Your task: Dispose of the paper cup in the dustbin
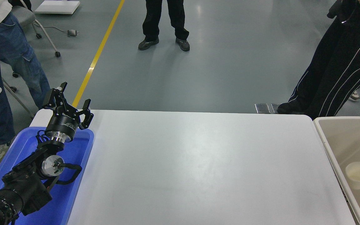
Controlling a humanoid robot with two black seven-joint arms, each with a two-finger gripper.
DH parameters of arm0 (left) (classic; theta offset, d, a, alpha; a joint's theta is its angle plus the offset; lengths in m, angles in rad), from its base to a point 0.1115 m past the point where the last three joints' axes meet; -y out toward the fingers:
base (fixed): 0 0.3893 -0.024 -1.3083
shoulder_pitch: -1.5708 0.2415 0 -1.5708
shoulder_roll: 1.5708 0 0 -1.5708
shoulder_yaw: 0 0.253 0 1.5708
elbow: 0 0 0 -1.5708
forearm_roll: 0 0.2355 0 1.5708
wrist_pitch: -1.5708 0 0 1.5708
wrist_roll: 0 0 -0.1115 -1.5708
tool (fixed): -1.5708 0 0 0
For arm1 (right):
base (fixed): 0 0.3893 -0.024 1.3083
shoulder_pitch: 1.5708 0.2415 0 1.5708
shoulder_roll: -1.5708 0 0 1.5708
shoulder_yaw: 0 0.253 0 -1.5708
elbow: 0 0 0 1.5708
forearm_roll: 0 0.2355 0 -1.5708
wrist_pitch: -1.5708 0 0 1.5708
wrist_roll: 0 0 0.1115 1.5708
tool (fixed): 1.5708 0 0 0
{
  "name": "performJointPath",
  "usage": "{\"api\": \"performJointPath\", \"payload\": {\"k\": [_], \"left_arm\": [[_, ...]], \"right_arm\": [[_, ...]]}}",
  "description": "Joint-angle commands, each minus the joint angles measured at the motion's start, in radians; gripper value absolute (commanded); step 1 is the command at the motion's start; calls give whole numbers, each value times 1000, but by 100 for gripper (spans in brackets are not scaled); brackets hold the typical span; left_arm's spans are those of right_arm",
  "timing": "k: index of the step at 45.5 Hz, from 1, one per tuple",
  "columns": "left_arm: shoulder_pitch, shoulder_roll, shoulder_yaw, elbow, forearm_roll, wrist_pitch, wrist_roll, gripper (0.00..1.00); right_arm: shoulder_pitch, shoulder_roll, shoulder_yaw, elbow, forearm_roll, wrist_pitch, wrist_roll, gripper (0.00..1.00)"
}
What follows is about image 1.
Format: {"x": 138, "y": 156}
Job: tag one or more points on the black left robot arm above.
{"x": 27, "y": 187}

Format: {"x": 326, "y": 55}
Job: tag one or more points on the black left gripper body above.
{"x": 62, "y": 123}

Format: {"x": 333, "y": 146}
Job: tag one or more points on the white flat floor board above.
{"x": 57, "y": 6}

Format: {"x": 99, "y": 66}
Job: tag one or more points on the small grey foot pedal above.
{"x": 72, "y": 32}

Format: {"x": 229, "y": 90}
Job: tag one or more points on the grey metal wheeled leg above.
{"x": 19, "y": 100}

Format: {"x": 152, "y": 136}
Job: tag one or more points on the metal floor plate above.
{"x": 262, "y": 108}
{"x": 274, "y": 107}

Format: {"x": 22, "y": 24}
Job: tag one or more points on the grey wheeled chair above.
{"x": 47, "y": 34}

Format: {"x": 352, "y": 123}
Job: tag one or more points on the large pale plastic bin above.
{"x": 336, "y": 140}

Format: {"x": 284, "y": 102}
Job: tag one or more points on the blue plastic tray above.
{"x": 70, "y": 175}

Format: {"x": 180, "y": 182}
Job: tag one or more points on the white paper cup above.
{"x": 358, "y": 175}

